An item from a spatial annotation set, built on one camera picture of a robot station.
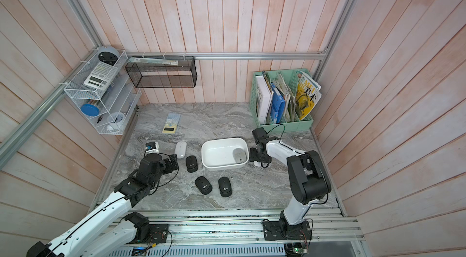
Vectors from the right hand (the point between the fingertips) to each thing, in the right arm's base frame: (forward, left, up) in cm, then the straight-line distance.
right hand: (257, 156), depth 96 cm
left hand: (-9, +43, +12) cm, 46 cm away
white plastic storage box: (+2, +19, -1) cm, 19 cm away
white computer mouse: (+2, +42, +2) cm, 42 cm away
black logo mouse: (-16, +28, +1) cm, 32 cm away
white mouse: (-6, 0, +2) cm, 6 cm away
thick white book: (+21, -3, +25) cm, 32 cm away
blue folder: (+21, -11, +18) cm, 30 cm away
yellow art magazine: (+30, -29, +18) cm, 46 cm away
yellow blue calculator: (+22, +52, +2) cm, 56 cm away
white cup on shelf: (+4, +68, +24) cm, 73 cm away
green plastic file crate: (+40, -19, +18) cm, 48 cm away
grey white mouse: (-2, +9, +3) cm, 10 cm away
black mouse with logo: (-19, +16, +3) cm, 25 cm away
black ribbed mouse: (-5, +35, +1) cm, 35 cm away
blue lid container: (+3, +74, +32) cm, 81 cm away
